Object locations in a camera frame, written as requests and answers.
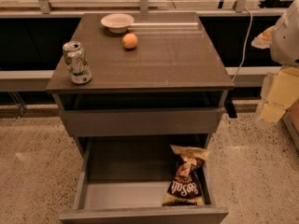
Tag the brown chip bag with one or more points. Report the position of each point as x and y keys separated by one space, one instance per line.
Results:
x=185 y=187

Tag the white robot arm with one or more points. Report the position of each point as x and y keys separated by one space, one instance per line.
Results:
x=280 y=90

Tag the grey drawer cabinet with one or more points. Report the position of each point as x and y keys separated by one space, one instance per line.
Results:
x=174 y=66

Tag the grey top drawer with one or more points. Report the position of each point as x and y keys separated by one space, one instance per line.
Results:
x=141 y=122

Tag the open grey middle drawer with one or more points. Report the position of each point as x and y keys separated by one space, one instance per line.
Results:
x=123 y=180

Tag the orange fruit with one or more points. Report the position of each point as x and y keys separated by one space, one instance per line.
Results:
x=129 y=41

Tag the green white soda can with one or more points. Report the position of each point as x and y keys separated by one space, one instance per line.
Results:
x=77 y=64

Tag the white bowl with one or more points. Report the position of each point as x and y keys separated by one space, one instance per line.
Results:
x=117 y=23

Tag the cardboard box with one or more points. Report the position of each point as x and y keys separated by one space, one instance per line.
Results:
x=291 y=120

